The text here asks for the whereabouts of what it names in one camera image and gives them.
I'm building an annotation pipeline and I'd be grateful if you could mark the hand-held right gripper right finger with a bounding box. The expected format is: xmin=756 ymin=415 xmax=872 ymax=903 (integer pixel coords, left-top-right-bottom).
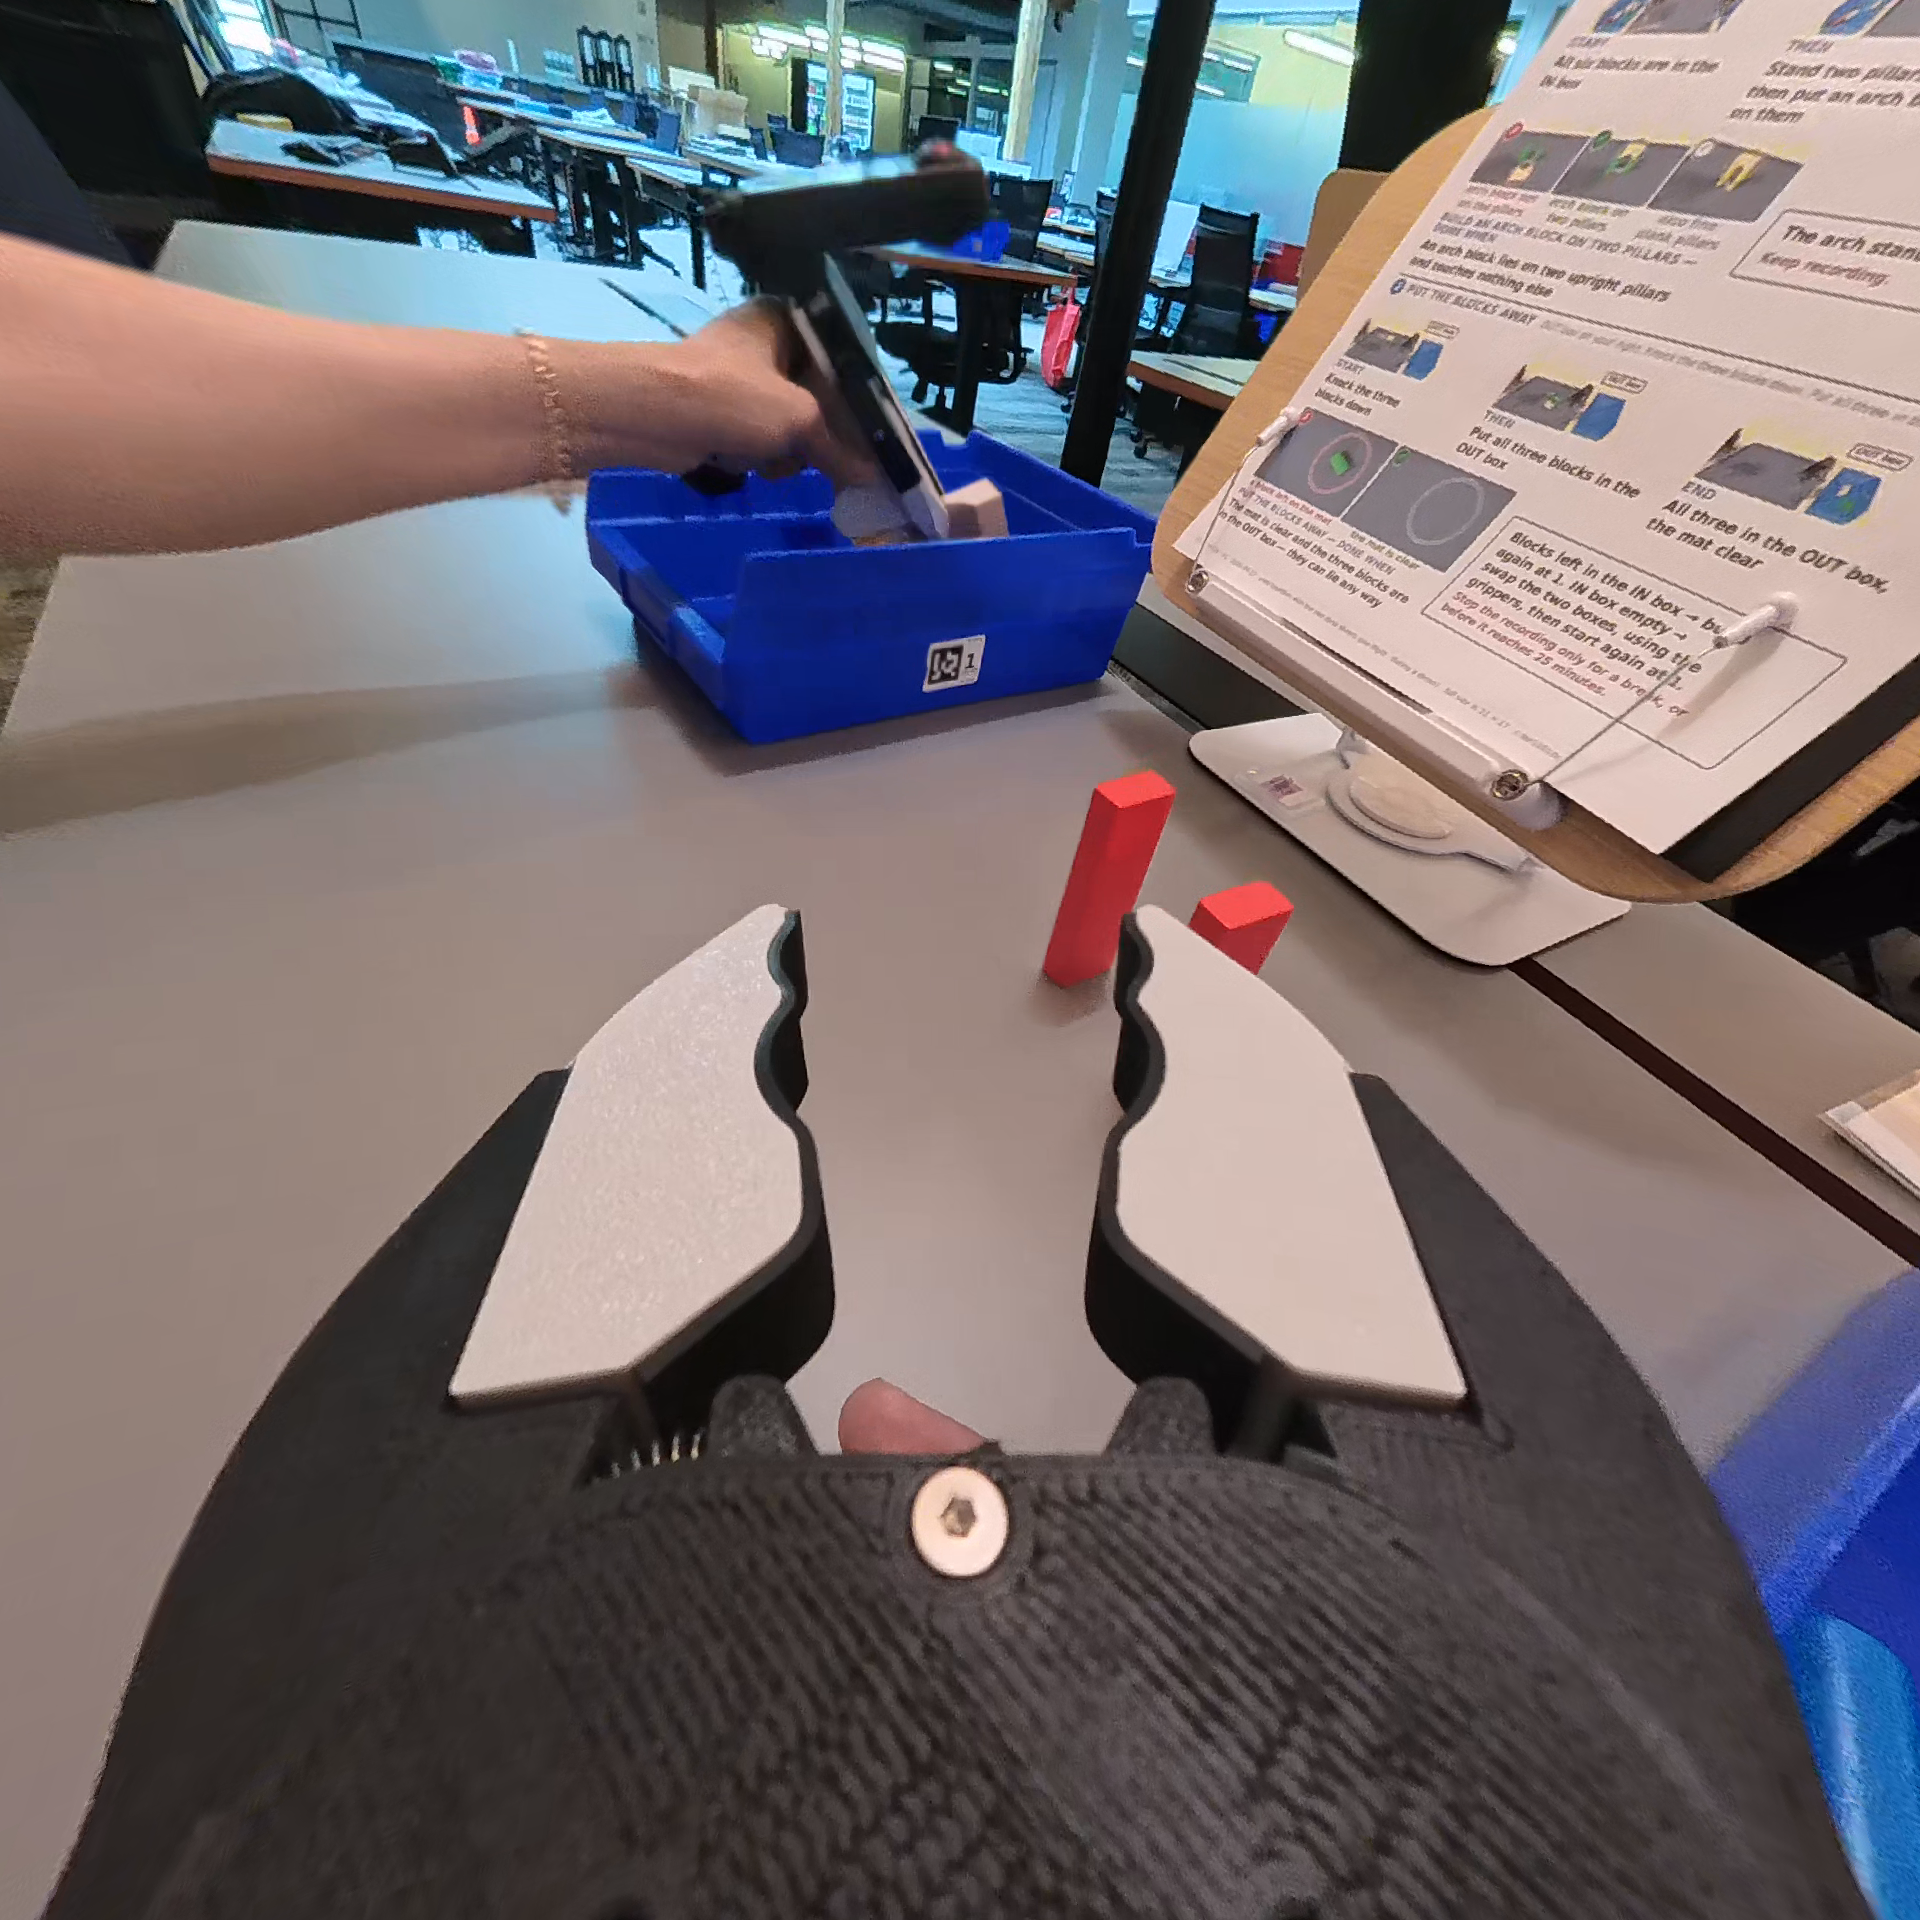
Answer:
xmin=1083 ymin=901 xmax=1473 ymax=1455

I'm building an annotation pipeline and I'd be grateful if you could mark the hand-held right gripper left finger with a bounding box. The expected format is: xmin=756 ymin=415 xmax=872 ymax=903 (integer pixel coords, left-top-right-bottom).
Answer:
xmin=449 ymin=901 xmax=836 ymax=1453

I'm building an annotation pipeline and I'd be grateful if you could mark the blue plastic bin with label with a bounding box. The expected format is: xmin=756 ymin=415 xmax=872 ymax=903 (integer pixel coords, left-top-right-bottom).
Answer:
xmin=586 ymin=428 xmax=1161 ymax=747

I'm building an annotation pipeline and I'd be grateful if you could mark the red wooden block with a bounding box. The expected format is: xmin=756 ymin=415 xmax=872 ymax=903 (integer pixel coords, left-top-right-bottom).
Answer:
xmin=1188 ymin=880 xmax=1296 ymax=976
xmin=1041 ymin=769 xmax=1177 ymax=991

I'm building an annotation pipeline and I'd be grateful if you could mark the person's left forearm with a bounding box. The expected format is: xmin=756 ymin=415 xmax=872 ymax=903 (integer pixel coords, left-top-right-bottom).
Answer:
xmin=0 ymin=230 xmax=579 ymax=559

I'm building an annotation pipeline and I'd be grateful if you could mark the person's left hand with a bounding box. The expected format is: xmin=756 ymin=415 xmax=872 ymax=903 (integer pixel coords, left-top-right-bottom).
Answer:
xmin=569 ymin=292 xmax=873 ymax=488

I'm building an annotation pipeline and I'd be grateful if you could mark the person's right hand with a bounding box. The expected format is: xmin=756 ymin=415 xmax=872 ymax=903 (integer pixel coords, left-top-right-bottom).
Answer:
xmin=836 ymin=1381 xmax=993 ymax=1460

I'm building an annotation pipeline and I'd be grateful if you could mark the wooden office desk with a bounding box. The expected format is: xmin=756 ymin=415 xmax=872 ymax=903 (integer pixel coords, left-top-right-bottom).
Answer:
xmin=209 ymin=119 xmax=561 ymax=256
xmin=1124 ymin=349 xmax=1265 ymax=467
xmin=863 ymin=239 xmax=1074 ymax=437

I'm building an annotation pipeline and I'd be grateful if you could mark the black pillar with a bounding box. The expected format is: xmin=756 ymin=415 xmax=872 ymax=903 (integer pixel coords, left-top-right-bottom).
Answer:
xmin=1058 ymin=0 xmax=1222 ymax=485
xmin=1340 ymin=0 xmax=1514 ymax=173

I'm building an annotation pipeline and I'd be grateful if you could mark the white document stand base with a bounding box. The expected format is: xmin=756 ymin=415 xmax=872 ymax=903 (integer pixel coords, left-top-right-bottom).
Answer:
xmin=1188 ymin=711 xmax=1632 ymax=969

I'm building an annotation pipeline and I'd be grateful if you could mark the black office chair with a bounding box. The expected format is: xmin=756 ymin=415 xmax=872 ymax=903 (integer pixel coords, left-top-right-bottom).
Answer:
xmin=1171 ymin=200 xmax=1265 ymax=361

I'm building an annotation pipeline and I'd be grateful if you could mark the pale paper sheet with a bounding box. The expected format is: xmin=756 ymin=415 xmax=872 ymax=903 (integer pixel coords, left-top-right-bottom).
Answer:
xmin=1823 ymin=1068 xmax=1920 ymax=1201

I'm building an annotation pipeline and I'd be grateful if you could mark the black backing board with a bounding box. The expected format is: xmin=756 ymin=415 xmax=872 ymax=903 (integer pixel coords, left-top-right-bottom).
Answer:
xmin=1670 ymin=719 xmax=1920 ymax=887

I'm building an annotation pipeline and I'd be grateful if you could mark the printed instruction sheet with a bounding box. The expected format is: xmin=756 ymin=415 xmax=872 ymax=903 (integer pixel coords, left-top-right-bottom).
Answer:
xmin=1175 ymin=0 xmax=1920 ymax=857

